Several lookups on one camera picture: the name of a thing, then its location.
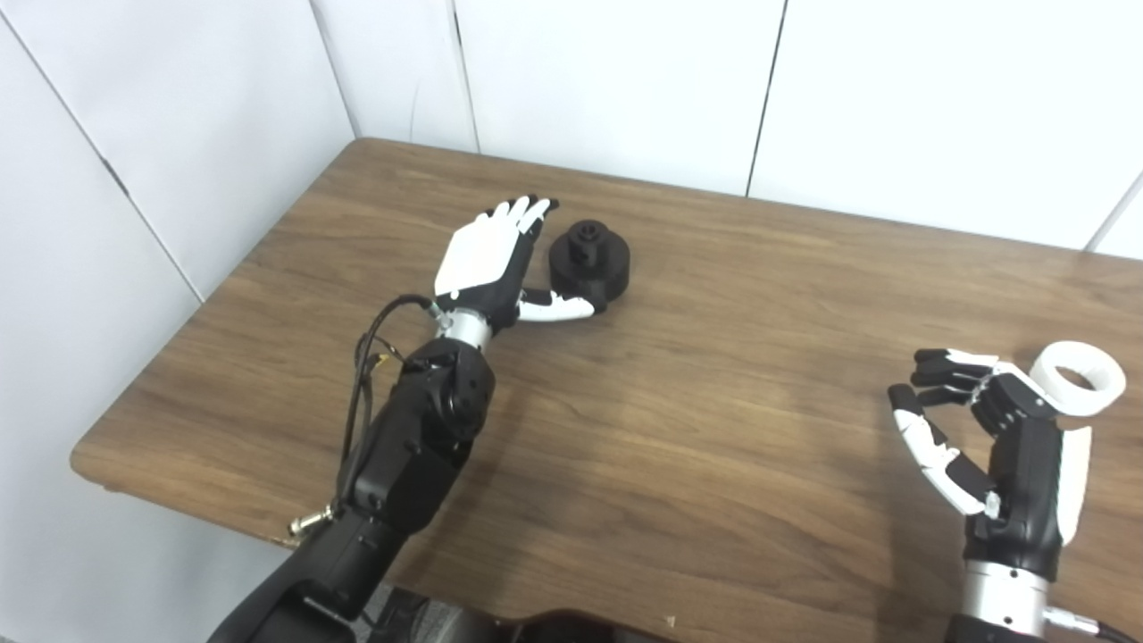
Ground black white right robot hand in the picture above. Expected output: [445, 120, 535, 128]
[888, 348, 1093, 581]

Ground black robot torso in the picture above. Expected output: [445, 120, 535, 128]
[366, 585, 666, 643]

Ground thin left arm wires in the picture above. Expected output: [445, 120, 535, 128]
[355, 332, 410, 447]

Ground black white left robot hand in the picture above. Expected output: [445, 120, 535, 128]
[434, 195, 596, 333]

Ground thick black right wrist cable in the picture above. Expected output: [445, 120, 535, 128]
[1043, 605, 1143, 643]

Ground white plastic ring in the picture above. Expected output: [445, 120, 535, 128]
[1029, 341, 1127, 417]

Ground thick black wrist cable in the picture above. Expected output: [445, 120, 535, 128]
[338, 295, 445, 501]
[1043, 605, 1143, 643]

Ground round black stepped part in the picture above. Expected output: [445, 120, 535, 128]
[546, 219, 631, 313]

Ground thick black left wrist cable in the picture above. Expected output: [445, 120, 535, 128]
[338, 295, 445, 501]

